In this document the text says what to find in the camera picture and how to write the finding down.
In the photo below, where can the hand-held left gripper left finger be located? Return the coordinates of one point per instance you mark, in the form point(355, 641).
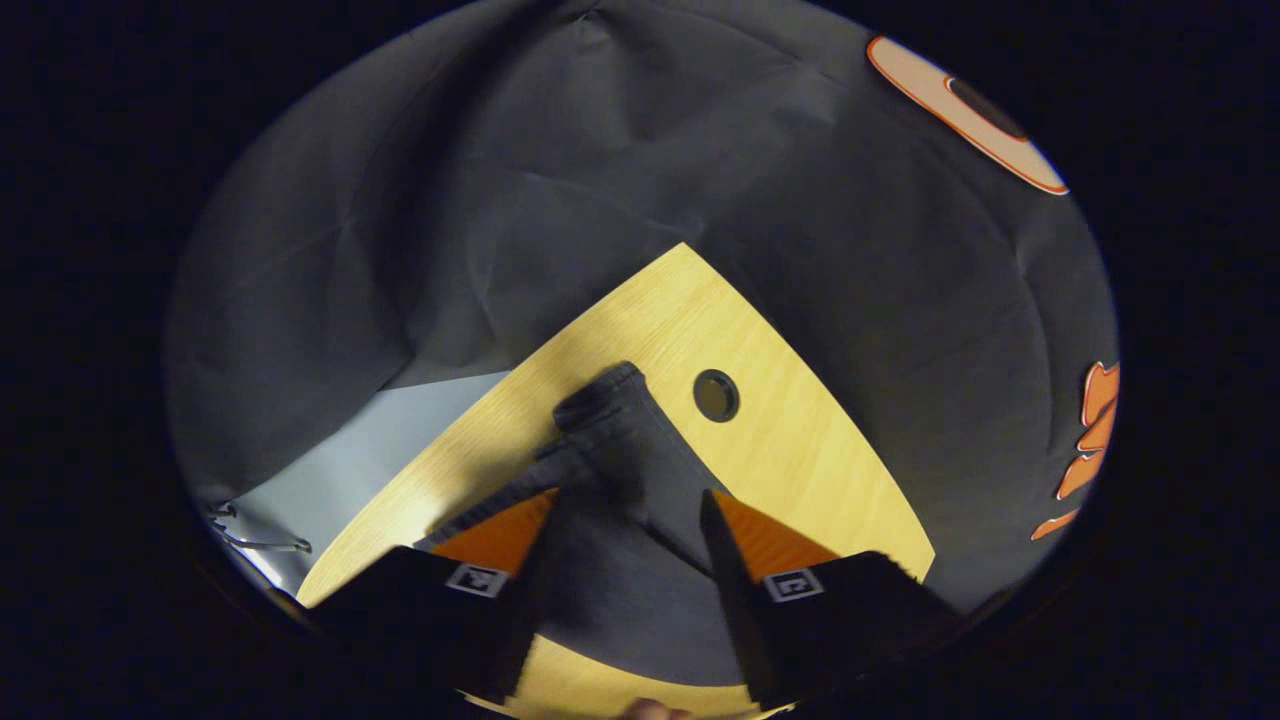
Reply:
point(525, 600)

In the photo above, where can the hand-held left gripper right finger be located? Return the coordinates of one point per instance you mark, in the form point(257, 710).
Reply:
point(740, 610)

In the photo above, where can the dark grey jeans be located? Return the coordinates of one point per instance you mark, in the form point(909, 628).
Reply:
point(620, 560)

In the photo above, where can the black backdrop cloth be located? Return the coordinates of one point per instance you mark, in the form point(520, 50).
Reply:
point(600, 150)

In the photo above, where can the grey metal stand frame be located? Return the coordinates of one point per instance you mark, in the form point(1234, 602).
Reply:
point(262, 545)

